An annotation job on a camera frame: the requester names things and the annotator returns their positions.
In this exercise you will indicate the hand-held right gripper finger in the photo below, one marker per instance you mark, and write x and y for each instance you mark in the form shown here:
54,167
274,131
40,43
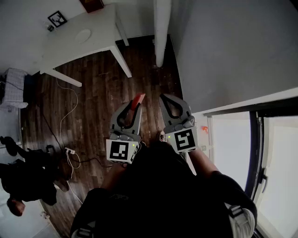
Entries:
164,114
186,109

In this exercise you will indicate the dark red box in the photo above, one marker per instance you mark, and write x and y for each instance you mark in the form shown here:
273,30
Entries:
92,5

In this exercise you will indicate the white curtain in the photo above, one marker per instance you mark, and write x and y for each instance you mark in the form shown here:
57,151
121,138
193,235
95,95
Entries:
161,32

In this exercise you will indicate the person's left forearm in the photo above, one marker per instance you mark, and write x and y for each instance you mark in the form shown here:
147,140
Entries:
114,172

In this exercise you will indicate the person's right forearm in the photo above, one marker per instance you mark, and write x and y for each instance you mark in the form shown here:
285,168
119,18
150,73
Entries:
202,162

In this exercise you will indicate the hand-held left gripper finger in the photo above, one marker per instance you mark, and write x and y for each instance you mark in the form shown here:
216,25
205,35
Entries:
137,123
113,120

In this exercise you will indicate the small orange clip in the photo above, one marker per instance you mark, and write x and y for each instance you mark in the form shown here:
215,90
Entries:
204,129

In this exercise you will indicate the checked white cloth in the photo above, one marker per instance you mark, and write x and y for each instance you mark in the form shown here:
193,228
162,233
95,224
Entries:
14,88

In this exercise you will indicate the person's black shirt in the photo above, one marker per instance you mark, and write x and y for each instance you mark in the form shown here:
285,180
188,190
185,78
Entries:
151,197

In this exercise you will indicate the white table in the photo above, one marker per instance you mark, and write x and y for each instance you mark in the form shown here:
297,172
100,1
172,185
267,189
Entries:
93,46

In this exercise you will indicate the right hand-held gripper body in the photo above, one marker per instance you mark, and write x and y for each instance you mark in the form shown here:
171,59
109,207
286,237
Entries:
185,139

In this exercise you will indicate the red block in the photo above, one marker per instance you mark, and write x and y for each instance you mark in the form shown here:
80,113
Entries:
138,100

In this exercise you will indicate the white round plate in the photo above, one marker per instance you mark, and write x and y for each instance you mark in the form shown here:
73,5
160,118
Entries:
83,35

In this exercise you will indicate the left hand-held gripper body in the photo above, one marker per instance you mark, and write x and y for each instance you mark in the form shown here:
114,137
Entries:
119,150

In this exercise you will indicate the black picture frame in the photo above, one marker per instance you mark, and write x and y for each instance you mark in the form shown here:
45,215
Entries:
57,19

